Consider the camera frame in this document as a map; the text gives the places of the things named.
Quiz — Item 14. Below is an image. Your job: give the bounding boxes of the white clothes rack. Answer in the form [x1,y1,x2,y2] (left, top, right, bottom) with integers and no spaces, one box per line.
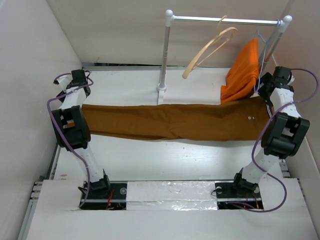
[157,9,293,105]

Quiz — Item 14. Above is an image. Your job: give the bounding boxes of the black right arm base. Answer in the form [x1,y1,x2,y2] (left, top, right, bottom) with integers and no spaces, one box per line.
[211,181,264,210]

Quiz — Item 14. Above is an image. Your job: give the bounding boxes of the beige plastic hanger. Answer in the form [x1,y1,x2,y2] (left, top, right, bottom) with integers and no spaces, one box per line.
[182,15,238,79]

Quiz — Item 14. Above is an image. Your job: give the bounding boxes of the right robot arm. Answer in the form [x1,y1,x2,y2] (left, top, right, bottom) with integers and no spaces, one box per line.
[232,66,310,193]

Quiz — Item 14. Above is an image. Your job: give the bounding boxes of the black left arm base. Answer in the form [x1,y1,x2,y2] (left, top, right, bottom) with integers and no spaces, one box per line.
[80,181,128,211]

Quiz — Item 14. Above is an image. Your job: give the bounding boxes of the white foil tape strip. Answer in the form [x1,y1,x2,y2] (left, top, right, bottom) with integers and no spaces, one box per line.
[126,180,218,211]

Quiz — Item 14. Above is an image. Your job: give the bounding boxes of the orange garment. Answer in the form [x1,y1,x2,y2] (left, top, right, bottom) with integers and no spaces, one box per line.
[220,38,259,104]

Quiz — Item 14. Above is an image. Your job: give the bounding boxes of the brown trousers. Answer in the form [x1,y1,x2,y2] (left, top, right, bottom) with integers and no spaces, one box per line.
[82,97,269,142]

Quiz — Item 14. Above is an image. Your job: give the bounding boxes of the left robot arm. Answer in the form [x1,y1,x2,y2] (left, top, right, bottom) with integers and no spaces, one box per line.
[47,69,112,199]

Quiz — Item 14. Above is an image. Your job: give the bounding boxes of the thin blue wire hanger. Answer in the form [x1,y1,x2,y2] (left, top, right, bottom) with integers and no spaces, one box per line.
[253,30,270,94]

